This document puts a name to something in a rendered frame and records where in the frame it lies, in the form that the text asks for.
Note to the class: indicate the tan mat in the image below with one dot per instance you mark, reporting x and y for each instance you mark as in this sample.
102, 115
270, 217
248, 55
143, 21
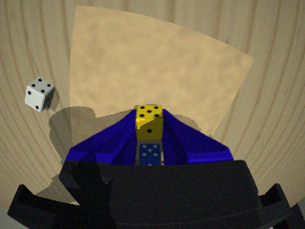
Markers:
121, 59

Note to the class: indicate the blue die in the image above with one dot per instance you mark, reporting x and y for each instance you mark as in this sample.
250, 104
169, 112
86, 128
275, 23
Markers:
149, 154

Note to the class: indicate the white dice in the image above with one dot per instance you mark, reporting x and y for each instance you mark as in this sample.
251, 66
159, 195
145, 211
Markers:
38, 94

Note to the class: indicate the yellow die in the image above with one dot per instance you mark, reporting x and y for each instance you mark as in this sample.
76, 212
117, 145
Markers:
149, 122

